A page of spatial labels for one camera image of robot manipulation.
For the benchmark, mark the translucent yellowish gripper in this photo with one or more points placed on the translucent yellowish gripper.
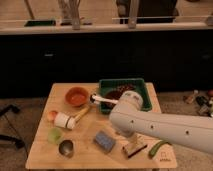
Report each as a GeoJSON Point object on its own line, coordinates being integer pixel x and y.
{"type": "Point", "coordinates": [132, 142]}

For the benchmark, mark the blue sponge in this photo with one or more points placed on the blue sponge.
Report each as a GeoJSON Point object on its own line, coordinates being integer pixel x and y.
{"type": "Point", "coordinates": [104, 141]}

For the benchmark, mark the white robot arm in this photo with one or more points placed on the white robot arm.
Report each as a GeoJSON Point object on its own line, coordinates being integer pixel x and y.
{"type": "Point", "coordinates": [190, 131]}

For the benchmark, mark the dark brown bowl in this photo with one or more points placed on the dark brown bowl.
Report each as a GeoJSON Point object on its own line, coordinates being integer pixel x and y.
{"type": "Point", "coordinates": [114, 95]}

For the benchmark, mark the red orange bowl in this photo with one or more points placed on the red orange bowl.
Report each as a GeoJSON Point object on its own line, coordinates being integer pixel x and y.
{"type": "Point", "coordinates": [77, 96]}

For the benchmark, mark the brown wooden block brush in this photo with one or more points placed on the brown wooden block brush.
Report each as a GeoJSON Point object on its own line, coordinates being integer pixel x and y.
{"type": "Point", "coordinates": [129, 155]}

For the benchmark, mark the green cucumber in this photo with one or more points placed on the green cucumber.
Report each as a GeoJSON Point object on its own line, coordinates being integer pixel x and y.
{"type": "Point", "coordinates": [153, 151]}

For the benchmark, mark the dark brown cloth piece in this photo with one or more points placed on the dark brown cloth piece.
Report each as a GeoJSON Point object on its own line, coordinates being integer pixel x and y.
{"type": "Point", "coordinates": [125, 87]}

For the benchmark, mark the green plastic tray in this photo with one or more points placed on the green plastic tray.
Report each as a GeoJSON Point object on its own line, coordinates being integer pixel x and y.
{"type": "Point", "coordinates": [107, 85]}

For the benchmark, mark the wooden folding table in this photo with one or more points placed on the wooden folding table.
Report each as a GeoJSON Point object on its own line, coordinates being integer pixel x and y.
{"type": "Point", "coordinates": [87, 155]}

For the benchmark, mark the small metal cup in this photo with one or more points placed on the small metal cup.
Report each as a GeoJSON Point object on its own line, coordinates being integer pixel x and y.
{"type": "Point", "coordinates": [66, 148]}

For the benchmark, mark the light green cup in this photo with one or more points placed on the light green cup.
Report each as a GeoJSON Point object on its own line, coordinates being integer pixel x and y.
{"type": "Point", "coordinates": [54, 135]}

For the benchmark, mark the floor clutter pile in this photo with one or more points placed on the floor clutter pile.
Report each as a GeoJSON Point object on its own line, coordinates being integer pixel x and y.
{"type": "Point", "coordinates": [205, 104]}

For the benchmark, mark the small orange ball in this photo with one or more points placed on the small orange ball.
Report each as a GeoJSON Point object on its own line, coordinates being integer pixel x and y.
{"type": "Point", "coordinates": [52, 115]}

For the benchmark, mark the black chair base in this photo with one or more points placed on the black chair base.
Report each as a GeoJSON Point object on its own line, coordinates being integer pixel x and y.
{"type": "Point", "coordinates": [18, 140]}

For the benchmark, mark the white handled dish brush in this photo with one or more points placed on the white handled dish brush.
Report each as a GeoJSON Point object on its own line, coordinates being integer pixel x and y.
{"type": "Point", "coordinates": [97, 99]}

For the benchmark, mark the white mallet wooden handle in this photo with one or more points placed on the white mallet wooden handle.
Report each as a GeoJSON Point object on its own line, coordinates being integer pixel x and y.
{"type": "Point", "coordinates": [64, 121]}

